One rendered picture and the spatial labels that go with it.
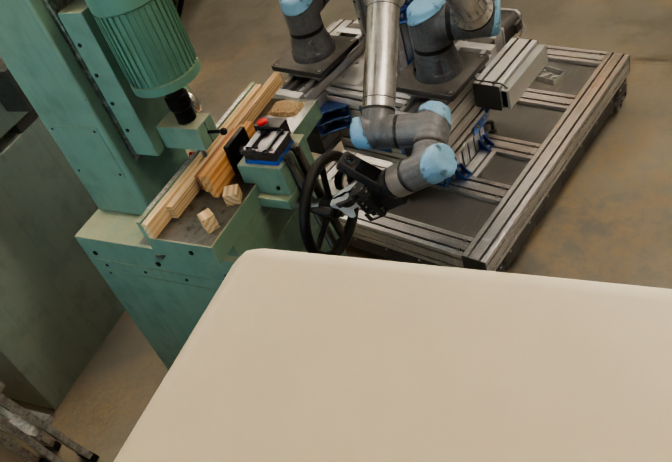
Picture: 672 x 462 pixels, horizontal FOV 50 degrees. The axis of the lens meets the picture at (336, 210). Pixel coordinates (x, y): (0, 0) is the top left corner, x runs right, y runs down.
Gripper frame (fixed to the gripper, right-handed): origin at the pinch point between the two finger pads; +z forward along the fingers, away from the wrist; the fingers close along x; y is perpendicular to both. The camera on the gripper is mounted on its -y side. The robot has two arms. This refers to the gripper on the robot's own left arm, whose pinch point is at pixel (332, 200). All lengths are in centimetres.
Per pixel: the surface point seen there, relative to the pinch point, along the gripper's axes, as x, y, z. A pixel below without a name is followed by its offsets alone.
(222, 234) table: -15.0, -11.7, 20.5
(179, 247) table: -20.1, -16.0, 30.3
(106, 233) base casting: -13, -27, 66
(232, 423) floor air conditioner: -98, -44, -106
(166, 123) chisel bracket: 4.8, -37.8, 31.3
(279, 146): 7.2, -16.1, 8.4
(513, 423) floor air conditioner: -95, -40, -113
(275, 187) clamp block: 3.0, -8.7, 15.8
